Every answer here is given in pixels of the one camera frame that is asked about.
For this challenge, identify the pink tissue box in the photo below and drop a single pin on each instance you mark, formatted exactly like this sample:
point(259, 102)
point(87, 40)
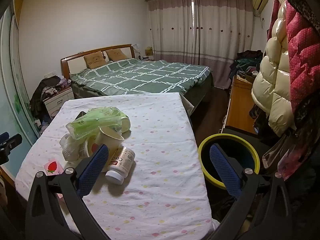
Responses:
point(64, 82)

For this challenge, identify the crumpled white plastic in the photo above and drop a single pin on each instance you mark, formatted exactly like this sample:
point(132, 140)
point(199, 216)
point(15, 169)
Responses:
point(70, 150)

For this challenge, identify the green checked quilt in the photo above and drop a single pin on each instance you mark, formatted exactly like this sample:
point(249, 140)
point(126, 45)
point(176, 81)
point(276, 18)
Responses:
point(140, 76)

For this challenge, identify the cream puffer jacket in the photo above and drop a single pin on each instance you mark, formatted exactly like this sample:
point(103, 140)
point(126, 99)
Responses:
point(272, 80)

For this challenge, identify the wooden desk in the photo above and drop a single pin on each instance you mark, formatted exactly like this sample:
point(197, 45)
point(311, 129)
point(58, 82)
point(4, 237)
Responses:
point(240, 105)

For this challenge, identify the brown bear pillow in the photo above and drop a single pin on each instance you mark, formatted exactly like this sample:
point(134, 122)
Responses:
point(116, 54)
point(95, 60)

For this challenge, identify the flower printed white tablecloth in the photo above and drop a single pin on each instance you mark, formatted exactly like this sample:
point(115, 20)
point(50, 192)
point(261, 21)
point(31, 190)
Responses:
point(155, 155)

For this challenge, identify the white strawberry print tub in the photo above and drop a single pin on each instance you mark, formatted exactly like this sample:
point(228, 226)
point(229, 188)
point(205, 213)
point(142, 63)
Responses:
point(93, 147)

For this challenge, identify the yellow rimmed black bin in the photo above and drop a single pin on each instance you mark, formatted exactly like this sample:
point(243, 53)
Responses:
point(235, 150)

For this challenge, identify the white wooden nightstand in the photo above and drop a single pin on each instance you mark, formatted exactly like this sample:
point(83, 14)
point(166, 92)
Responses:
point(55, 102)

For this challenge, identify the pile of clothes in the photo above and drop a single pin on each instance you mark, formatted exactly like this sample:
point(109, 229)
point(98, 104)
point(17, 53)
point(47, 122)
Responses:
point(246, 60)

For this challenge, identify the green plastic bag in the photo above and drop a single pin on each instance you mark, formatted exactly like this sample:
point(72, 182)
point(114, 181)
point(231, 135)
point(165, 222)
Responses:
point(100, 120)

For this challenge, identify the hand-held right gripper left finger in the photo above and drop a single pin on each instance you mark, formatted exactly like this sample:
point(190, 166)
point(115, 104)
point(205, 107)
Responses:
point(93, 170)

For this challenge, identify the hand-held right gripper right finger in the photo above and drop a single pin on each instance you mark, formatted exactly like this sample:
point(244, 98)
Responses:
point(225, 172)

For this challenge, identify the pink white curtain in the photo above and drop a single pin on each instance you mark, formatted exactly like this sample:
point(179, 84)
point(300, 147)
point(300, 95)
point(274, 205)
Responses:
point(170, 25)
point(220, 37)

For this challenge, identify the white paper cup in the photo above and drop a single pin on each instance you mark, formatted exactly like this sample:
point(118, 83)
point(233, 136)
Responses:
point(110, 140)

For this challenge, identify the small cardboard box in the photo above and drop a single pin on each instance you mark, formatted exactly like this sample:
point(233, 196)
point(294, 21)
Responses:
point(149, 51)

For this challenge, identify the dark clothes heap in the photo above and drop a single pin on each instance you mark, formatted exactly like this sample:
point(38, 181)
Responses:
point(37, 97)

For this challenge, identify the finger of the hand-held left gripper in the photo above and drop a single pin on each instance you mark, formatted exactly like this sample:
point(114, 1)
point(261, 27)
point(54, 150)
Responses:
point(12, 142)

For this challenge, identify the white wall socket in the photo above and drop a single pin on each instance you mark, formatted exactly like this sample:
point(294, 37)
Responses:
point(48, 75)

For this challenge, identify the white pill bottle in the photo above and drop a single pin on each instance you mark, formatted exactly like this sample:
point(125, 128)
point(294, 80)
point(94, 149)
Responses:
point(120, 165)

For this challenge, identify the red dotted jacket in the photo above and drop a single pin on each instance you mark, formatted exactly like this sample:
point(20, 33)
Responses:
point(302, 55)

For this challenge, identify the wooden bed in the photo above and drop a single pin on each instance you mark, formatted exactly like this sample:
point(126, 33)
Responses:
point(75, 63)

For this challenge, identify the teal wardrobe sliding door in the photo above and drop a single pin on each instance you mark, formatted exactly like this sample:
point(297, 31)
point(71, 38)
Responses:
point(15, 92)

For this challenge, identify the pink strawberry card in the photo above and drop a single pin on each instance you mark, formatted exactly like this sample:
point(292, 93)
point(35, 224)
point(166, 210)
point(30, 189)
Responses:
point(53, 166)

